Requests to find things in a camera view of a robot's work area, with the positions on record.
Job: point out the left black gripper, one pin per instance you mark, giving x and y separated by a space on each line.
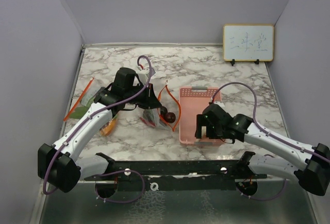
151 100

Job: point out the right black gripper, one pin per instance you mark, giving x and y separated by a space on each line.
201 120

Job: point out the dark red cherry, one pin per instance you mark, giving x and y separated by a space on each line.
170 117

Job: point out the dark mangosteen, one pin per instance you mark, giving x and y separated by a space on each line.
163 111

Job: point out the green leaf vegetable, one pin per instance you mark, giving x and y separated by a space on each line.
78 112

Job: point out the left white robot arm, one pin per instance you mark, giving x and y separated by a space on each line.
57 163

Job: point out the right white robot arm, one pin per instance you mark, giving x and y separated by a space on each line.
304 163

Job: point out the pink plastic basket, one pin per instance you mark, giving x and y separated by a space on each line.
193 100

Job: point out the small framed whiteboard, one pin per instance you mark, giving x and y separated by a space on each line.
248 43

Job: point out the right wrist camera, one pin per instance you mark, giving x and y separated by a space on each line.
219 103

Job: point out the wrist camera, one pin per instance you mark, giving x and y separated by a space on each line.
143 73
219 103

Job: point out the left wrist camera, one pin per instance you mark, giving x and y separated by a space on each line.
143 73

